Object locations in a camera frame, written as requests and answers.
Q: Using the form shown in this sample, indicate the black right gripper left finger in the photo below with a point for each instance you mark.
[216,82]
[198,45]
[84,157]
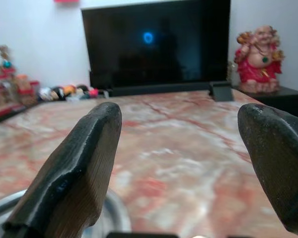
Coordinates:
[72,173]

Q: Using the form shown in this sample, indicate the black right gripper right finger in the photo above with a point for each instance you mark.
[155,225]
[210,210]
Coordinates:
[280,161]

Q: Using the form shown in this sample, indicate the large steel bowl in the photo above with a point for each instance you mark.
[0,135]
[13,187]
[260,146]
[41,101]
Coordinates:
[119,213]

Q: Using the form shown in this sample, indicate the black low television cabinet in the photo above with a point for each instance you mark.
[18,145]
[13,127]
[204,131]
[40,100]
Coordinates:
[283,99]

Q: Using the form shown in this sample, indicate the black-haired doll figurine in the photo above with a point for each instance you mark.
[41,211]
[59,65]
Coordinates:
[82,91]
[57,93]

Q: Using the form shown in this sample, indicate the yellow doll figurine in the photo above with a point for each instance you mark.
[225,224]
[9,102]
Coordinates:
[69,90]

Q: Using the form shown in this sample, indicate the white doll figurine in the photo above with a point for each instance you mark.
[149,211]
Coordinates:
[45,94]

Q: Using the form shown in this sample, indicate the small black box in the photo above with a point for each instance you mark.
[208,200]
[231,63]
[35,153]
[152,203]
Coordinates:
[221,93]

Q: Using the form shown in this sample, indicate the red-lid jar with orange contents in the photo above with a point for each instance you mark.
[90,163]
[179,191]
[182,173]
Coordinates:
[26,89]

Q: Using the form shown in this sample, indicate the red laughing Buddha statue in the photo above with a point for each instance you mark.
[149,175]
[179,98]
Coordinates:
[259,64]

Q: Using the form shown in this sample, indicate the marble-print folding table with bowls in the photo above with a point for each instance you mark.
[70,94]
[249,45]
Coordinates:
[178,148]

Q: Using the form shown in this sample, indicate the tall red-lid clear jar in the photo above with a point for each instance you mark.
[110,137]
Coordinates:
[1,86]

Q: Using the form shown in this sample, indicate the black soundbar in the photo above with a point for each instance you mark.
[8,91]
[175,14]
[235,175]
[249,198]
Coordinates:
[159,91]

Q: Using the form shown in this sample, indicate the black flat television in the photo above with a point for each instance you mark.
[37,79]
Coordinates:
[164,49]

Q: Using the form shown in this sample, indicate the red wall hanging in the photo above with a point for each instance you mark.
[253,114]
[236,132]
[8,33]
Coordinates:
[65,1]

